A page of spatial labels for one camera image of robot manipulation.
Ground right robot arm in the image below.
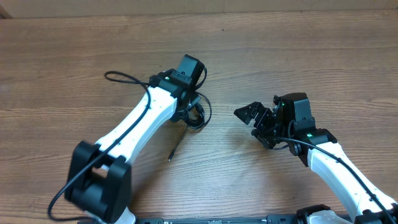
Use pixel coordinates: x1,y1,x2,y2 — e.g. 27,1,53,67
234,93,397,223

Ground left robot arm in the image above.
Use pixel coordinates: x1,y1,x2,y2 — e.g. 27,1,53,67
62,55,210,223

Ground black USB-A cable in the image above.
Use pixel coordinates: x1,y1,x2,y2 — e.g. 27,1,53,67
183,91,213,131

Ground black USB-C cable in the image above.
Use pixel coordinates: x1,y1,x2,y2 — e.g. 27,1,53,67
168,102,206,162

